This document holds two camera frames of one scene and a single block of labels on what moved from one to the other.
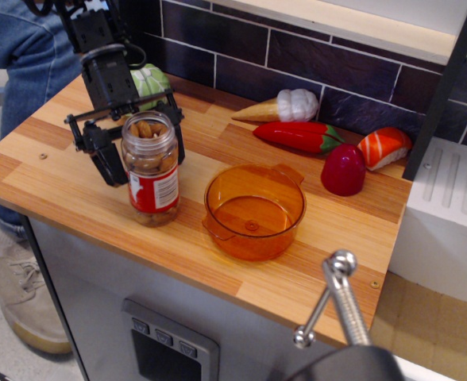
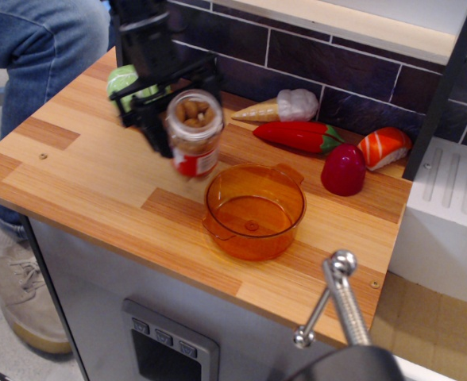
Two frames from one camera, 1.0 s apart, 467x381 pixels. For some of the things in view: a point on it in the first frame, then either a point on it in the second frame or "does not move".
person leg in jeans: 40,55 does not move
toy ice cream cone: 291,105 does not move
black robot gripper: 109,77 to 146,44
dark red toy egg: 343,171 does not move
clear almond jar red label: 151,158 to 194,119
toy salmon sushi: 383,147 does not move
